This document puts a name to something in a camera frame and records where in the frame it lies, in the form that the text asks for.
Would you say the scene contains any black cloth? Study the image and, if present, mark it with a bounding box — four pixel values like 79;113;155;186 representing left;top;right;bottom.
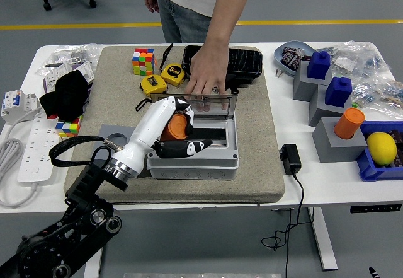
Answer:
39;71;89;121

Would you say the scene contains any blue plastic block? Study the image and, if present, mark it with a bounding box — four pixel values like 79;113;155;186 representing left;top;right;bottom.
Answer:
307;50;332;81
324;76;353;108

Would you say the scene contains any black power adapter with cord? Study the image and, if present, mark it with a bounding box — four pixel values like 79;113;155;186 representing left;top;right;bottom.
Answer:
261;143;314;278

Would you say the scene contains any multicolour puzzle cube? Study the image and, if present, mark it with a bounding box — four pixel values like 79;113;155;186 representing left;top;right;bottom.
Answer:
55;115;84;139
132;47;157;76

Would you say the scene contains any grey cube holder with hole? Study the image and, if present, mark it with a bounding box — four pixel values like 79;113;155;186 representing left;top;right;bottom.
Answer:
91;124;137;167
312;116;369;163

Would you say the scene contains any black table control panel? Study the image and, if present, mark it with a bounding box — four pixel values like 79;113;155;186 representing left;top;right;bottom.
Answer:
349;204;403;214

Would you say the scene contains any yellow lemon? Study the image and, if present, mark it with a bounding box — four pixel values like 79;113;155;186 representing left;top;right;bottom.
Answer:
366;132;398;167

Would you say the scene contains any blue storage bin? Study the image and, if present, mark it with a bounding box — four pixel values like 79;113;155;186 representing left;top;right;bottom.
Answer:
356;120;403;183

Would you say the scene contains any person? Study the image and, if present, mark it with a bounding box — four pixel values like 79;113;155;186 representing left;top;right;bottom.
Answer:
143;0;256;112

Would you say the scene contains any person's left hand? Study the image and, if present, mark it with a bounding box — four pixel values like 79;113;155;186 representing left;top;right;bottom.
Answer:
184;43;231;112

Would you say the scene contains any white circuit breaker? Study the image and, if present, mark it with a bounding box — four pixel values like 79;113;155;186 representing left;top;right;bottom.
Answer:
1;89;42;124

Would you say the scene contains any yellow tape measure black label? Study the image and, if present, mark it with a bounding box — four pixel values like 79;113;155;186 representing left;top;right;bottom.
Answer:
159;43;186;87

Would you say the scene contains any orange cylinder battery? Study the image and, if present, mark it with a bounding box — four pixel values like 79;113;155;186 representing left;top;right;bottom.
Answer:
333;107;366;140
160;113;190;142

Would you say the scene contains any white wall socket plate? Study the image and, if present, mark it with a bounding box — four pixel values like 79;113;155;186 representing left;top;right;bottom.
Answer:
42;62;95;91

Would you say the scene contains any black plastic tray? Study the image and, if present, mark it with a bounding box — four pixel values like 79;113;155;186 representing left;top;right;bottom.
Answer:
181;45;264;95

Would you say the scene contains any grey-brown mat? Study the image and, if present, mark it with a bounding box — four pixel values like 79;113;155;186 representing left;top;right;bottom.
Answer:
64;45;286;206

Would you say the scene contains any white power strip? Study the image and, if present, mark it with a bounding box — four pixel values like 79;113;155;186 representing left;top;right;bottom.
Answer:
17;113;61;184

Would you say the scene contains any grey plastic enclosure box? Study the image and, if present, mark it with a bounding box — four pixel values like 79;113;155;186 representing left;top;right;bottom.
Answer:
146;93;241;181

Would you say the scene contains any white table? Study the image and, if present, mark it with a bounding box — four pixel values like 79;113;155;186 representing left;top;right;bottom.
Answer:
0;41;403;271

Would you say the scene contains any grey block holder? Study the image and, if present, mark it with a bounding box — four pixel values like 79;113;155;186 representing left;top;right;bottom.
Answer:
292;60;333;102
308;84;353;127

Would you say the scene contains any yellow tape measure black strap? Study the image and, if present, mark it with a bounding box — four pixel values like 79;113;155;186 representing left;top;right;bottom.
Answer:
135;74;169;112

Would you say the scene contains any dark capacitor bundle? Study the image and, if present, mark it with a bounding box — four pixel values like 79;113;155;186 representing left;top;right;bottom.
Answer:
281;46;311;71
389;128;403;168

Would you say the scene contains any pale blue dish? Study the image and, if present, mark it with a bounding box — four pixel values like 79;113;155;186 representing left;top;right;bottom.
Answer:
273;40;317;78

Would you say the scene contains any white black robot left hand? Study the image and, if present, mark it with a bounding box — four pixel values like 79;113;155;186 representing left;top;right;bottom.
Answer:
110;96;214;180

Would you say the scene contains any clear bag of parts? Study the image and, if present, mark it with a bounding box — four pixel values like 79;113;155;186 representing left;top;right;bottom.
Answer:
327;40;393;82
34;43;103;77
351;76;403;120

